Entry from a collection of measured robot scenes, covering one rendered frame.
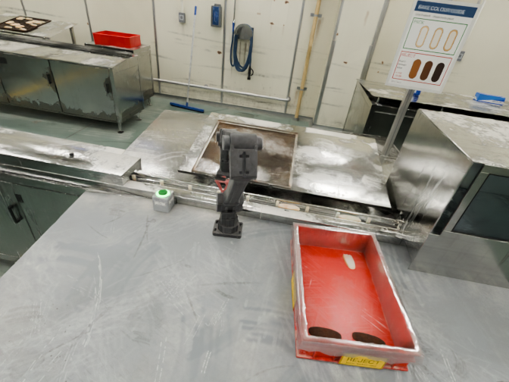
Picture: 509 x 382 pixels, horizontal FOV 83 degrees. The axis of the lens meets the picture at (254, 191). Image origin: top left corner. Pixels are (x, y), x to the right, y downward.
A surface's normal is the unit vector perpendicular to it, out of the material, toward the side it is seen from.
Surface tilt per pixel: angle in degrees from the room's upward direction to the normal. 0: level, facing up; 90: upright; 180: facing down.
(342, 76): 90
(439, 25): 90
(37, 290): 0
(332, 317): 0
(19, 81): 90
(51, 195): 90
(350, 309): 0
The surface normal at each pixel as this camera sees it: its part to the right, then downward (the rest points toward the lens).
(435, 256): -0.15, 0.54
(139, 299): 0.11, -0.82
